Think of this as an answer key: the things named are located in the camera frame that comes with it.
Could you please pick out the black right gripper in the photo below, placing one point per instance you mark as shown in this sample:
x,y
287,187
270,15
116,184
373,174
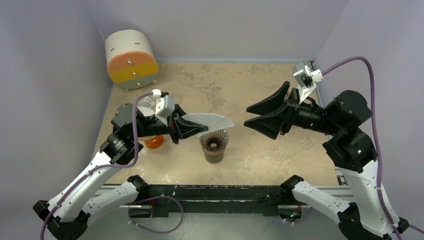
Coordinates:
x,y
292,112

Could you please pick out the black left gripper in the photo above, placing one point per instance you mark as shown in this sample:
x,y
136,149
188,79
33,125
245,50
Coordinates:
x,y
181,128

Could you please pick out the orange glass carafe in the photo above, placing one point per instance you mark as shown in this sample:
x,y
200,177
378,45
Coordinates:
x,y
155,142

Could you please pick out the grey glass carafe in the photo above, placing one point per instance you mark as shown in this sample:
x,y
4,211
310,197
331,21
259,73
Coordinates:
x,y
214,159

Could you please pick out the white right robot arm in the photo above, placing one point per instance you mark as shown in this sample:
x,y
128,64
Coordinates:
x,y
351,150

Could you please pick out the white round drawer cabinet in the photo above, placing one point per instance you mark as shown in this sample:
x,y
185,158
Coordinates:
x,y
130,60

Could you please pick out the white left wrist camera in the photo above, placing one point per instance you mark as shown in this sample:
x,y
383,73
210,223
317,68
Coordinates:
x,y
164,105

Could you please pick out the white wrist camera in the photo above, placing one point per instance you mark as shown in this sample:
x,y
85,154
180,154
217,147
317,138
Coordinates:
x,y
164,105
307,79

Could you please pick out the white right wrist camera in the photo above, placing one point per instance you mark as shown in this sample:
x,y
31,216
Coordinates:
x,y
307,79

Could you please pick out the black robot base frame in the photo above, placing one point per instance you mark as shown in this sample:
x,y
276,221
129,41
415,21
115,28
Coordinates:
x,y
218,199

